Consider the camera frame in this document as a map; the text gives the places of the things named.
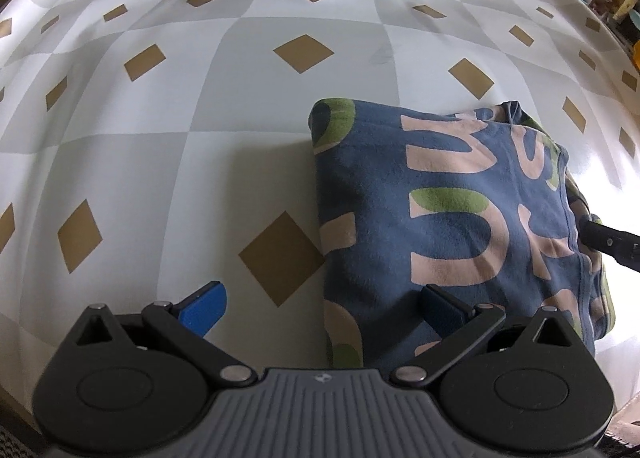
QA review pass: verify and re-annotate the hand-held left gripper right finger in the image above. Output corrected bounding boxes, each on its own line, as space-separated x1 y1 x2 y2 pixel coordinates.
391 284 583 386

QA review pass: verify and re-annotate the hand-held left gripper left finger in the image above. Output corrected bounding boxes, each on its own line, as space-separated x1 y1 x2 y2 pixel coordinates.
67 282 257 386

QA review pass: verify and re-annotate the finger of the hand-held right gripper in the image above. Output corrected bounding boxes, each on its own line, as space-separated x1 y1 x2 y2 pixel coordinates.
580 218 640 273

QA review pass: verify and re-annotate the blue letter-print shirt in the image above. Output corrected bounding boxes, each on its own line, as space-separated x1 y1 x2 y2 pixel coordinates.
307 98 617 369

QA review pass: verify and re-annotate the checkered diamond-print tablecloth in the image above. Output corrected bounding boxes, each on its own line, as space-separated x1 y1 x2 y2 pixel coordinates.
0 0 640 419

